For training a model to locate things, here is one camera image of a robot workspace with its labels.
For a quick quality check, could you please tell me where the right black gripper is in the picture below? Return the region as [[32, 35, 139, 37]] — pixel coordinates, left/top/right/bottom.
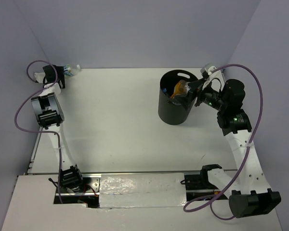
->
[[174, 77, 227, 111]]

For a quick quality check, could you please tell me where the orange juice bottle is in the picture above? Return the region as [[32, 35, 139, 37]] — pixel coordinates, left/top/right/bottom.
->
[[171, 80, 190, 99]]

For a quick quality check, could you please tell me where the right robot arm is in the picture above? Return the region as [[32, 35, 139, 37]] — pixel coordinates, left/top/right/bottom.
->
[[171, 79, 281, 218]]

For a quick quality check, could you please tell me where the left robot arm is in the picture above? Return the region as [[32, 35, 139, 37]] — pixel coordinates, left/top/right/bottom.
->
[[31, 64, 85, 193]]

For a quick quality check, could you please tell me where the black round bin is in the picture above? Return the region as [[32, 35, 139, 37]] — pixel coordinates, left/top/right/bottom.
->
[[158, 69, 198, 125]]

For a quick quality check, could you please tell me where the clear bottle green label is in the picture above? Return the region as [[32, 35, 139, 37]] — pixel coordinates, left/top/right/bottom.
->
[[64, 64, 81, 77]]

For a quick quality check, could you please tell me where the silver foil tape patch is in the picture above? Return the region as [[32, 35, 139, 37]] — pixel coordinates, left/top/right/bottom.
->
[[99, 173, 186, 208]]

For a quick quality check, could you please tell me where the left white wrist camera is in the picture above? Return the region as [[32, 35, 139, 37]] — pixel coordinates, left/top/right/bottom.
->
[[34, 72, 45, 83]]

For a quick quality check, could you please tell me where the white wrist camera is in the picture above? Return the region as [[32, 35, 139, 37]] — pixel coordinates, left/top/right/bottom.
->
[[200, 64, 222, 90], [34, 72, 45, 83]]

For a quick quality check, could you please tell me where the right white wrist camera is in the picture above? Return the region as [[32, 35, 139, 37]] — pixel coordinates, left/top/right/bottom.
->
[[200, 64, 222, 90]]

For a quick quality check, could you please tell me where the aluminium mounting rail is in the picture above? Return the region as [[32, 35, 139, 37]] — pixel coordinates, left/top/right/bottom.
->
[[49, 172, 220, 209]]

